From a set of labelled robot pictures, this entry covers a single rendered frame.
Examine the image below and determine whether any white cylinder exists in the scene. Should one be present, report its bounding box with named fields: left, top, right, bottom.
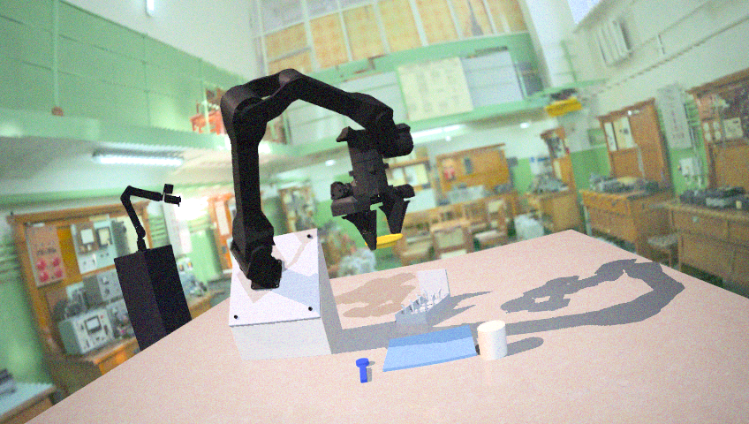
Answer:
left=477, top=320, right=508, bottom=360

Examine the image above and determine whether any light blue flat mat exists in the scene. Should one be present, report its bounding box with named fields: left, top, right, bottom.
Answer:
left=382, top=325, right=477, bottom=372

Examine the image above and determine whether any yellow plate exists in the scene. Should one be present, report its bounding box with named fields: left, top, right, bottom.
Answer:
left=376, top=234, right=404, bottom=249

